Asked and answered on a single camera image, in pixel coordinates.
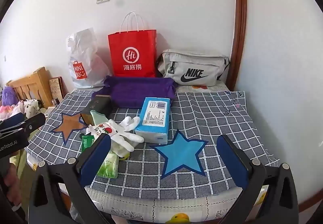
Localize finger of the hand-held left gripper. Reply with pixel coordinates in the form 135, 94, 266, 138
0, 114, 47, 139
0, 112, 27, 131

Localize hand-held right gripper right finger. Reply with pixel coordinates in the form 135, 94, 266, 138
216, 134, 299, 224

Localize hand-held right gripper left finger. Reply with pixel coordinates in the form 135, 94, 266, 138
28, 133, 113, 224

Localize green wet wipes packet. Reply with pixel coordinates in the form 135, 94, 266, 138
97, 142, 120, 179

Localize small green packet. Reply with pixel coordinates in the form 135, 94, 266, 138
81, 134, 95, 151

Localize white packet with red print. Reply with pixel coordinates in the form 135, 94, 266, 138
86, 123, 119, 139

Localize white glove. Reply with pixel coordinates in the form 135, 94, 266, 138
110, 132, 145, 159
117, 116, 141, 133

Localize pale green tube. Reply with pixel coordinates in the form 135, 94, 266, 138
90, 110, 109, 126

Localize dark green box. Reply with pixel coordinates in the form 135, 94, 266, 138
80, 95, 112, 125

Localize blue tissue pack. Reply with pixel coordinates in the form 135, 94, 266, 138
134, 97, 172, 144

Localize person's left hand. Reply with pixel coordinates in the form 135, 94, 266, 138
1, 162, 23, 205

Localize purple plush toy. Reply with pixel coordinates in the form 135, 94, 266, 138
1, 86, 19, 107

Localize pale green bed sheet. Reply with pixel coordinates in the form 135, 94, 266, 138
10, 147, 37, 190

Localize brown notebook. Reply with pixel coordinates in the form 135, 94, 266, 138
49, 77, 64, 107

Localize wooden headboard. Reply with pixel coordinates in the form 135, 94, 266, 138
6, 67, 53, 109

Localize grey checkered blanket with stars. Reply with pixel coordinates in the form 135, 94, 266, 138
26, 85, 280, 199

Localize purple knitted cloth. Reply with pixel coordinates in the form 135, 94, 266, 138
91, 75, 177, 109

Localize white plastic shopping bag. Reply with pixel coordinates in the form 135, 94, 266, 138
66, 27, 113, 89

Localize grey waist bag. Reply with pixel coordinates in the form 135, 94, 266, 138
157, 49, 231, 87

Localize red paper bag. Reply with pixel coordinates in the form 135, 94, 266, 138
108, 12, 157, 78

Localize brown wooden door frame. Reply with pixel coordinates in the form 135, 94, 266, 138
231, 0, 247, 90

